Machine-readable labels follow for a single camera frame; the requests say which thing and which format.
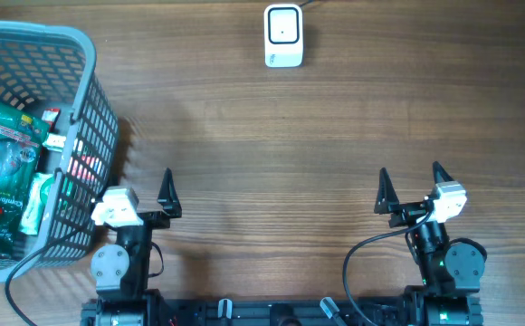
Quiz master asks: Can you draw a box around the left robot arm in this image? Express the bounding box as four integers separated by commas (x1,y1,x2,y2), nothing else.
81,168,182,326

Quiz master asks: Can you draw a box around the mint green wipes pack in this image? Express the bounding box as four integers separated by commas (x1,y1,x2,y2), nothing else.
19,173,54,235

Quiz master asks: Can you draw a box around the red white small carton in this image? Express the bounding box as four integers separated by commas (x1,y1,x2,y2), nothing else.
68,156,100,181

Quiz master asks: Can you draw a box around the red stick sachet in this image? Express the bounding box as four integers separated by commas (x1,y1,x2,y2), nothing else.
41,108,61,128

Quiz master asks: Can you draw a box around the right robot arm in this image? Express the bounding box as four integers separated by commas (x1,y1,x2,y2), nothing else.
374,161,487,326

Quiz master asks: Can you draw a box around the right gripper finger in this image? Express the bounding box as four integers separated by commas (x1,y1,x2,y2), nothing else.
374,168,400,215
432,161,453,184

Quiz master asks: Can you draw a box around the small green white box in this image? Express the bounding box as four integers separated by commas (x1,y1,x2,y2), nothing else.
43,133,67,152

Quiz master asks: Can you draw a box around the black mounting rail base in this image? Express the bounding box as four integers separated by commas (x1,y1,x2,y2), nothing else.
80,297,484,326

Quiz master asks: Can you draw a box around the white barcode scanner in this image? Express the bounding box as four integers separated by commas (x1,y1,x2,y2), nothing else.
263,4,304,68

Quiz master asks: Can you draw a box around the green 3M gloves package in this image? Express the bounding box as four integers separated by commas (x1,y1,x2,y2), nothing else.
0,102,50,259

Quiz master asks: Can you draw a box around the grey plastic shopping basket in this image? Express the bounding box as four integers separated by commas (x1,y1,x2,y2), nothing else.
0,21,119,283

